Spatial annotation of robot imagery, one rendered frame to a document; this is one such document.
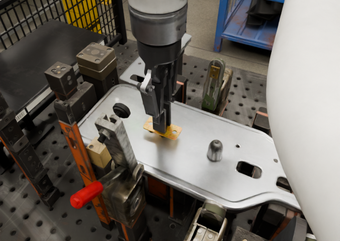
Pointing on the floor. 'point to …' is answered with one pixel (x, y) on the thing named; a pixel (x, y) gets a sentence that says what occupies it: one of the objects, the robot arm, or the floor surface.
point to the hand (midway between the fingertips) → (161, 116)
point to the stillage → (248, 19)
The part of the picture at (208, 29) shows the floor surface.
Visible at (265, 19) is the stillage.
